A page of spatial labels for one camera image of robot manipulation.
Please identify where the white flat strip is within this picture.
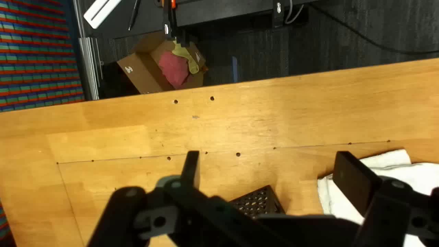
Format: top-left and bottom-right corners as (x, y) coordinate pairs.
(82, 0), (122, 30)

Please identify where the black perforated square cup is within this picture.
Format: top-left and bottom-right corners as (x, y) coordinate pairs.
(227, 183), (286, 219)

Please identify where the olive green rag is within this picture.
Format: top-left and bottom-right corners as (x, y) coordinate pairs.
(170, 39), (201, 75)

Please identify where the cardboard box with red cloth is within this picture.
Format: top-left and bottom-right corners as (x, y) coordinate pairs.
(115, 31), (208, 94)

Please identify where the red cloth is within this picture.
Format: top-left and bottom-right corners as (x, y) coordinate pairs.
(156, 49), (190, 90)

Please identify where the grey aluminium rail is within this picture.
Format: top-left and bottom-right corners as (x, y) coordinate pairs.
(76, 35), (101, 101)

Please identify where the white terry cloth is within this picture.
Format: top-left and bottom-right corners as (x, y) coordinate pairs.
(316, 148), (439, 247)

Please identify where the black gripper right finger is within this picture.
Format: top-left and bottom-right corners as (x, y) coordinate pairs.
(331, 149), (439, 247)

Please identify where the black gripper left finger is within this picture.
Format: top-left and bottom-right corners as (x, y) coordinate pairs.
(86, 149), (285, 247)

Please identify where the multicoloured striped curtain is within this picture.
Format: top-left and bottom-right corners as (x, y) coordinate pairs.
(0, 0), (87, 247)

